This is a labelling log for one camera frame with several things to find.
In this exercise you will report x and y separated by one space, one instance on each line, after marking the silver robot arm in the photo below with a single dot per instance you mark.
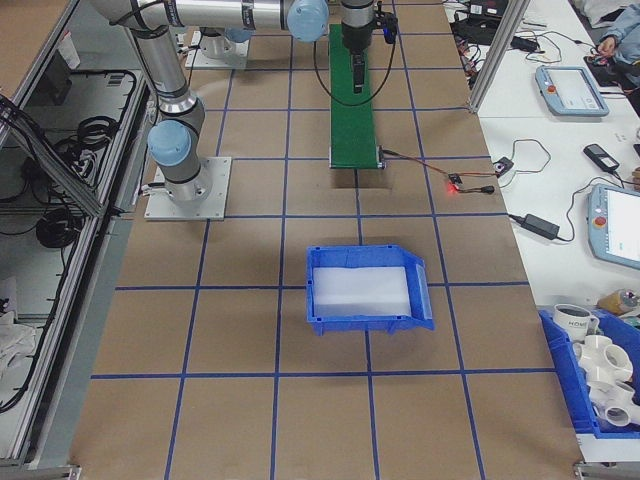
170 65

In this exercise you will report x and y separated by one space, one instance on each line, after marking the bystander hand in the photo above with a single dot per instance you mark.
607 46

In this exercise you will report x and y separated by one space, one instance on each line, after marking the green conveyor belt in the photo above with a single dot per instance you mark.
352 135

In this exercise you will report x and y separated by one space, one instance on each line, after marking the small black circuit board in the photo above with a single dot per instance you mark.
455 177

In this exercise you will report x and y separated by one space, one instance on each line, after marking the black power adapter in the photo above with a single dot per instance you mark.
525 43

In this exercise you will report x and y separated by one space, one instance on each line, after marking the small black power box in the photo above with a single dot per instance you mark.
502 166

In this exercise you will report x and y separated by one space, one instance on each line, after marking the black barrel plug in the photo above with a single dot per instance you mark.
485 190

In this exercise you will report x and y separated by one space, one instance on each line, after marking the grey teach pendant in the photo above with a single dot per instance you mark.
600 225
570 90

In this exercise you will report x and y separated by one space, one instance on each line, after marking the black power brick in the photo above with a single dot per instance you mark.
541 226

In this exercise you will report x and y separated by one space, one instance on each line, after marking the blue open-front parts bin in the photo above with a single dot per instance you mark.
370 327

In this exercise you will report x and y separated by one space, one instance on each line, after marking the black handheld remote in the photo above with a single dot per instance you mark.
600 156

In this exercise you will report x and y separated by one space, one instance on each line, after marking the white printed mug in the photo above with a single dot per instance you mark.
570 322

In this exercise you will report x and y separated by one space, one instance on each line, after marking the yellow round container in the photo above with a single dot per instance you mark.
612 302

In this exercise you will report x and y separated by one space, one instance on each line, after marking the large blue storage bin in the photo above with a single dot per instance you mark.
560 380

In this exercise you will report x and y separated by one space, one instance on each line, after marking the white PVC pipe fitting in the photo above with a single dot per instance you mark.
600 355
615 415

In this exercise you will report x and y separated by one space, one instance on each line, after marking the white crumpled cloth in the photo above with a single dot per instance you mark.
12 340

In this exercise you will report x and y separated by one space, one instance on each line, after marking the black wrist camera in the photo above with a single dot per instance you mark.
387 27

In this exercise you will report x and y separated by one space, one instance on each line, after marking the aluminium profile post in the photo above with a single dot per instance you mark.
495 55

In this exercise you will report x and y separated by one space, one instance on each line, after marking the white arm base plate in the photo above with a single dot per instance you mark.
215 200
200 62

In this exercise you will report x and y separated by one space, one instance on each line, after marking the V-shaped metal bar frame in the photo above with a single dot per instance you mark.
80 350

